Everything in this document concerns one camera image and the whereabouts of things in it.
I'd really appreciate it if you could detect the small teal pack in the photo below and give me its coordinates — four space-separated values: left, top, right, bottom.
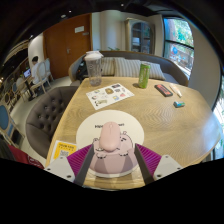
173 100 186 109

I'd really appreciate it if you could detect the black-framed window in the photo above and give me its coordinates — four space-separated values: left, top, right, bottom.
163 17 196 80
213 76 224 160

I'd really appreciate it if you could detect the clear tumbler with white lid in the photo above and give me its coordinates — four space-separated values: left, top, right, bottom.
83 50 105 88

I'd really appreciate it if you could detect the person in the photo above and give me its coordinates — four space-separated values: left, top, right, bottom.
29 55 41 86

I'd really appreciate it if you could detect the brown wooden door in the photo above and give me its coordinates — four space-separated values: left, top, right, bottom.
43 13 94 80

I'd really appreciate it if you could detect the green drink can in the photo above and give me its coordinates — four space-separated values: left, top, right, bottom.
137 62 152 90

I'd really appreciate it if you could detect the white chair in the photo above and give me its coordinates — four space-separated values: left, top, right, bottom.
34 58 55 95

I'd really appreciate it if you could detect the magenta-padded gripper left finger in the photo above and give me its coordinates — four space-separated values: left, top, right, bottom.
44 143 96 187

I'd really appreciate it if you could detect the white sticker sheet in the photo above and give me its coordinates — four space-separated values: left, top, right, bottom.
85 82 136 111

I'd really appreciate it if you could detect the grey tufted chair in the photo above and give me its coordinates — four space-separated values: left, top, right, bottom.
25 85 80 160

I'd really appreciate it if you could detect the white round hippo mouse pad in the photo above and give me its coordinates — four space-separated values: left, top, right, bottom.
75 109 146 179

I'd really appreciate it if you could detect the striped cushion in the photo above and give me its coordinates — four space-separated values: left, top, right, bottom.
113 57 143 79
99 57 116 77
139 61 167 81

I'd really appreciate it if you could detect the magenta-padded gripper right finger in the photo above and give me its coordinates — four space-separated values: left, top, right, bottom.
133 142 184 185

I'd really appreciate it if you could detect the black and orange box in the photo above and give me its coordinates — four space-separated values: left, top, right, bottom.
154 83 174 98

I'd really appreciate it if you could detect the yellow card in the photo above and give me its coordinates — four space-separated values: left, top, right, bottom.
50 139 79 164

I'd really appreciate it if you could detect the white plastic tube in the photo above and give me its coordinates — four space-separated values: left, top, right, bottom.
168 83 184 99

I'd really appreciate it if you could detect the pink computer mouse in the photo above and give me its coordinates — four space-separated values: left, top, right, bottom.
99 121 123 154

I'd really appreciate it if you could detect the laptop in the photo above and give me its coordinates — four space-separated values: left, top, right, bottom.
23 68 32 80

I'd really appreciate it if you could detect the arched glass-door cabinet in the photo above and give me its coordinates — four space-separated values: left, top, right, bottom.
125 18 156 55

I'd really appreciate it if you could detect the black backpack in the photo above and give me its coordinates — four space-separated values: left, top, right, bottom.
77 59 89 80

